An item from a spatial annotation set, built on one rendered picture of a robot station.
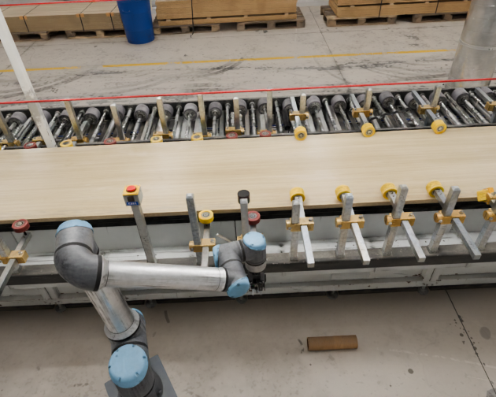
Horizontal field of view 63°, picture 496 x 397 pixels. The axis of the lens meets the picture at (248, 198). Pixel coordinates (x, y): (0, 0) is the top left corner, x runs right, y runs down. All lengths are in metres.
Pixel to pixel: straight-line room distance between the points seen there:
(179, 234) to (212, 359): 0.83
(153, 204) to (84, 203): 0.40
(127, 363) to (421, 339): 1.85
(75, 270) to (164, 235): 1.10
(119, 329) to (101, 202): 0.87
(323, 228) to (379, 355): 0.89
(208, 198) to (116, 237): 0.59
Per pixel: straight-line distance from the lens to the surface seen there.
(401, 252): 2.34
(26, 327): 3.21
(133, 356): 1.77
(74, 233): 1.43
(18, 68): 2.88
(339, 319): 2.84
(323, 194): 2.28
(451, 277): 3.05
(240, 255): 1.60
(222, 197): 2.27
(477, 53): 5.52
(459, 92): 3.74
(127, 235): 2.42
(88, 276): 1.34
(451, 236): 2.64
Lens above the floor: 2.36
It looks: 41 degrees down
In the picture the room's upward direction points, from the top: 3 degrees counter-clockwise
